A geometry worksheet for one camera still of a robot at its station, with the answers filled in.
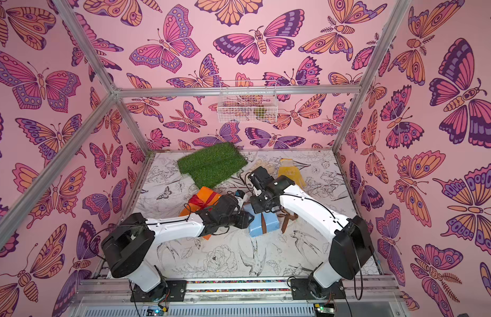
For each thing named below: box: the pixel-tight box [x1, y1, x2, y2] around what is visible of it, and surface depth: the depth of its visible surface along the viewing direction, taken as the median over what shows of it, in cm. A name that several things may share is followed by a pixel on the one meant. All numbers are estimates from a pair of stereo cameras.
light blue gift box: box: [243, 203, 280, 238], surface depth 85 cm
